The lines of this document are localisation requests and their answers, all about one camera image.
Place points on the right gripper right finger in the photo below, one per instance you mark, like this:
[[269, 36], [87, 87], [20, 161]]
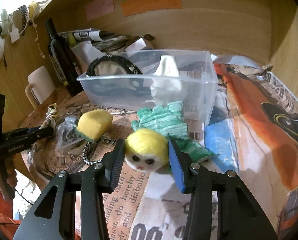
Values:
[[240, 216]]

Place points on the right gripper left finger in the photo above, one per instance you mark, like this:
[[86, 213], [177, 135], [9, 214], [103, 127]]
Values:
[[52, 216]]

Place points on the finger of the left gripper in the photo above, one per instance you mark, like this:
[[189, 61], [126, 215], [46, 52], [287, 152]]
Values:
[[18, 140]]

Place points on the grey knit item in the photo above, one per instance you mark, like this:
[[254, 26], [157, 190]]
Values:
[[67, 134]]

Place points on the yellow felt sponge ball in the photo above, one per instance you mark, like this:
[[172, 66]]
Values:
[[93, 124]]

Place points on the yellow head felt doll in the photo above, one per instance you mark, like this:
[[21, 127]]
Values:
[[146, 149]]

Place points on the white cloth pouch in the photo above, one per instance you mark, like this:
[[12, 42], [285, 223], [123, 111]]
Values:
[[167, 86]]

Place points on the black fabric headband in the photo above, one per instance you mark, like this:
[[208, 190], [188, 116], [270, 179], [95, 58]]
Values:
[[112, 65]]

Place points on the clear plastic storage bin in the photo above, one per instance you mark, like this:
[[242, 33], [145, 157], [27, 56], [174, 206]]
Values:
[[196, 70]]

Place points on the white mug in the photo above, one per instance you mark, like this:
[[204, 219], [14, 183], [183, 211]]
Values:
[[40, 86]]

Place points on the newspaper print table mat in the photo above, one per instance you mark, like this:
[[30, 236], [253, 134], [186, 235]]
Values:
[[142, 206]]

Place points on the dark wine bottle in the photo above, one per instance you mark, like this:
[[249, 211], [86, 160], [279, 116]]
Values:
[[63, 60]]

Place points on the orange poster paper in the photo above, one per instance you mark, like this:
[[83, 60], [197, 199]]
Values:
[[253, 130]]

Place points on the stack of newspapers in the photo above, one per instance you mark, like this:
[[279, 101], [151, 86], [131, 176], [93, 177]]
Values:
[[104, 41]]

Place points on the pink sticky note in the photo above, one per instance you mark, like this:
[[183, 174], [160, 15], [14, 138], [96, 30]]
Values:
[[98, 8]]

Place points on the orange sticky note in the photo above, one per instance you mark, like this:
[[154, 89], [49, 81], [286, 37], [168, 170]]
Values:
[[134, 7]]

